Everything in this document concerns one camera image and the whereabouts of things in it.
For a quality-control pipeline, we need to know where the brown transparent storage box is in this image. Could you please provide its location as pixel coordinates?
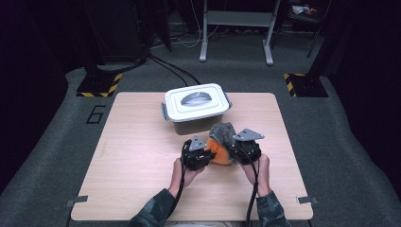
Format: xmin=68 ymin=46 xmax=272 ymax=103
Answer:
xmin=161 ymin=94 xmax=234 ymax=136

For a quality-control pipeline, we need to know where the hand-held gripper cable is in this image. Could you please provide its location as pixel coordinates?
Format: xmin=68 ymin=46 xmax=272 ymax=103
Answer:
xmin=245 ymin=145 xmax=261 ymax=227
xmin=165 ymin=140 xmax=192 ymax=221

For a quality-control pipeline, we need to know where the black cabinet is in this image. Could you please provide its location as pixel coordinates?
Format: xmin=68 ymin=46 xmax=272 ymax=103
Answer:
xmin=84 ymin=0 xmax=149 ymax=64

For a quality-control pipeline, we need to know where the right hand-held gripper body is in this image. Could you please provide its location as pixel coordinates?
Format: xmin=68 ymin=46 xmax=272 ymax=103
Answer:
xmin=228 ymin=128 xmax=266 ymax=166

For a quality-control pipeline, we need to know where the white metal stand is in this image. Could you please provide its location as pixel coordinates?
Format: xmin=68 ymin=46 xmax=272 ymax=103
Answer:
xmin=199 ymin=0 xmax=283 ymax=66

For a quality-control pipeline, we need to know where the dark curtain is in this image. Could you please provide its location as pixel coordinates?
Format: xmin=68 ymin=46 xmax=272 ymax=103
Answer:
xmin=0 ymin=0 xmax=69 ymax=192
xmin=327 ymin=0 xmax=401 ymax=190

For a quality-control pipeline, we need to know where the white box lid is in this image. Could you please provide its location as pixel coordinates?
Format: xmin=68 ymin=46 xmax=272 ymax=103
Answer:
xmin=164 ymin=82 xmax=231 ymax=123

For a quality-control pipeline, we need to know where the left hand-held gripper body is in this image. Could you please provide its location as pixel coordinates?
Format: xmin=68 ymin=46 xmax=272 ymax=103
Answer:
xmin=181 ymin=135 xmax=208 ymax=172

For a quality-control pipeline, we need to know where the white and orange object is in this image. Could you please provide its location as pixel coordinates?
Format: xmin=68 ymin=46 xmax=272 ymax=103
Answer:
xmin=292 ymin=4 xmax=318 ymax=16

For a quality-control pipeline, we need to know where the person's left hand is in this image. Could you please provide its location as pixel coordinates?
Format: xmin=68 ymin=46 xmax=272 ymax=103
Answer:
xmin=167 ymin=157 xmax=206 ymax=199

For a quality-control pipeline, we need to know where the orange plush toy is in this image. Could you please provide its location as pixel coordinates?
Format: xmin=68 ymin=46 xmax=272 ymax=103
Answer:
xmin=203 ymin=136 xmax=237 ymax=166

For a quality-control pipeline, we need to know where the right hand-held gripper cable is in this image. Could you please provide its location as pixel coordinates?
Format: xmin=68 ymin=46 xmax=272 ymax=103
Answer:
xmin=245 ymin=145 xmax=261 ymax=227

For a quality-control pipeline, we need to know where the left hand-held gripper cable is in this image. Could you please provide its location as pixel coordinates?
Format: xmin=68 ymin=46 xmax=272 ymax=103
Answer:
xmin=165 ymin=140 xmax=192 ymax=221

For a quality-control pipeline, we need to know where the grey cloth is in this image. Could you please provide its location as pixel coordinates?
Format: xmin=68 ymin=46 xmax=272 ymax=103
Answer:
xmin=208 ymin=121 xmax=238 ymax=165

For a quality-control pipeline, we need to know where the person's right hand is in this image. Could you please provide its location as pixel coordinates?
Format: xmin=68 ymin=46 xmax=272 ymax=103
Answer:
xmin=240 ymin=153 xmax=271 ymax=198

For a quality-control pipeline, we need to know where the black base with striped edge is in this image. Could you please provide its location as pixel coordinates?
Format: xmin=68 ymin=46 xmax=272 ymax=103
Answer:
xmin=76 ymin=71 xmax=123 ymax=98
xmin=283 ymin=73 xmax=329 ymax=98

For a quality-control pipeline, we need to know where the grey tape strip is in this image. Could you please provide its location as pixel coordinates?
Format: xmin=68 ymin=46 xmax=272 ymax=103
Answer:
xmin=297 ymin=196 xmax=319 ymax=205
xmin=65 ymin=195 xmax=89 ymax=208

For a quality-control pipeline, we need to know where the black chair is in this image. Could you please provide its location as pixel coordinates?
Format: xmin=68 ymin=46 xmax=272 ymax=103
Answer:
xmin=272 ymin=0 xmax=332 ymax=60

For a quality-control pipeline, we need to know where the black floor cable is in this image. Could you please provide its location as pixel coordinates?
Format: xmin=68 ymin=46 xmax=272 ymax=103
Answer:
xmin=148 ymin=53 xmax=202 ymax=86
xmin=149 ymin=58 xmax=189 ymax=87

